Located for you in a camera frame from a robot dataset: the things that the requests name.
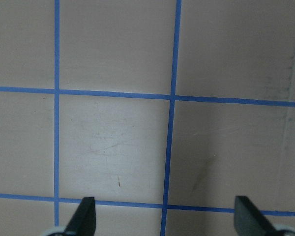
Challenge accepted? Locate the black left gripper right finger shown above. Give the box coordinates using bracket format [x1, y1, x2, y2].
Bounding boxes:
[234, 195, 295, 236]

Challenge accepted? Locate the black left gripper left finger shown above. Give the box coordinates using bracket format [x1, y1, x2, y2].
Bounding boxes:
[63, 197, 96, 236]

